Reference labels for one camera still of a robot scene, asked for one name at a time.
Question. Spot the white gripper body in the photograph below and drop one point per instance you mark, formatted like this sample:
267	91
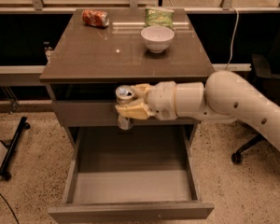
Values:
161	99

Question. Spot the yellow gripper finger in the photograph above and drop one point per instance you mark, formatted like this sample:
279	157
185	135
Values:
141	90
136	109

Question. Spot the silver redbull can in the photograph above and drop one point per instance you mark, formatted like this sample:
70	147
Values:
125	95

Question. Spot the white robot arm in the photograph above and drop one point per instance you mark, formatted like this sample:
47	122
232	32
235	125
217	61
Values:
224	96

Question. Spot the closed grey top drawer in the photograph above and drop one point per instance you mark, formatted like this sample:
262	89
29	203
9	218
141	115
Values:
85	113

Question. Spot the grey drawer cabinet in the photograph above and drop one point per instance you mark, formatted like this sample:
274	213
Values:
89	63

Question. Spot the open grey middle drawer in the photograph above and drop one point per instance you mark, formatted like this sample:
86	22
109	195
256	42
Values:
139	175

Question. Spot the orange soda can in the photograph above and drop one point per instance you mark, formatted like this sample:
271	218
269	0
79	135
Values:
95	18

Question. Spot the white bowl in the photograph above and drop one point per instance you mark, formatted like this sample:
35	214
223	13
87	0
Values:
157	38

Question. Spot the green chip bag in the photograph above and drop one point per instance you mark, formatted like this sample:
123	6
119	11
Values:
159	16

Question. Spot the black office chair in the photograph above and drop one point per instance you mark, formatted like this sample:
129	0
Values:
263	112

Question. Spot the black wheeled stand leg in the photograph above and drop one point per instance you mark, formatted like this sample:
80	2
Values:
4	172

